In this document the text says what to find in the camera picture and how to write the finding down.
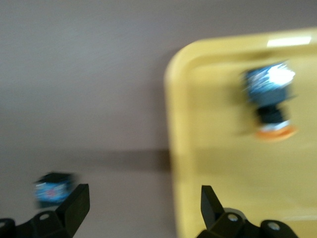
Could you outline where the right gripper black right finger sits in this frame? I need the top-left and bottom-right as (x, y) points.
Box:
(197, 184), (300, 238)

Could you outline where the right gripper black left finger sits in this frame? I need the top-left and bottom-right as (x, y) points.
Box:
(0, 183), (90, 238)

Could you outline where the yellow plastic tray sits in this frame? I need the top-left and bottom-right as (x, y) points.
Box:
(163, 27), (317, 238)

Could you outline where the brown table cover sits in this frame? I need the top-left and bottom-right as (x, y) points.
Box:
(0, 0), (317, 238)

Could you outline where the yellow push button switch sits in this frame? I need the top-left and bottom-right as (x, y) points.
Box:
(33, 172), (77, 209)
(237, 59), (299, 142)

